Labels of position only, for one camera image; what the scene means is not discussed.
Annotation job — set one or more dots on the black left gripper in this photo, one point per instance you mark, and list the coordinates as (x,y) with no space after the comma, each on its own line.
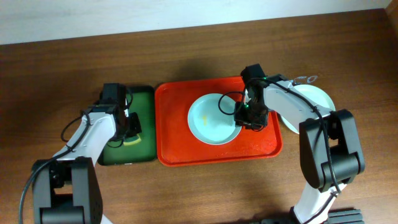
(134,126)

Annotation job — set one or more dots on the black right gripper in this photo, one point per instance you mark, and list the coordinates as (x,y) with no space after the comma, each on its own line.
(250,120)

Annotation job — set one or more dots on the yellow green sponge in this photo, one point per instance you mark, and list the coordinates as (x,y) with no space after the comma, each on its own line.
(131,141)

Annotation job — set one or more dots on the light blue plate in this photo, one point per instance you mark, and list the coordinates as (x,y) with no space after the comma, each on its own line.
(208,124)
(317,95)

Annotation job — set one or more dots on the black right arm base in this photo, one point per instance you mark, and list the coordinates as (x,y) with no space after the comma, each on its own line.
(352,216)

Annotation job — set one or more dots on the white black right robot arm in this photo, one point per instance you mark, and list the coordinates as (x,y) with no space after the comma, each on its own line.
(330,149)

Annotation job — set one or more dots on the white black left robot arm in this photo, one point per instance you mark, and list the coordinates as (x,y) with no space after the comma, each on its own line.
(65,187)

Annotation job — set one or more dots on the black tray with green water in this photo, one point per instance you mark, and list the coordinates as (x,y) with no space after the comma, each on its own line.
(115,153)

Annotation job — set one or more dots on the red plastic tray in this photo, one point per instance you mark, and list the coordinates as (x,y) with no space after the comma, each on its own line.
(177,146)

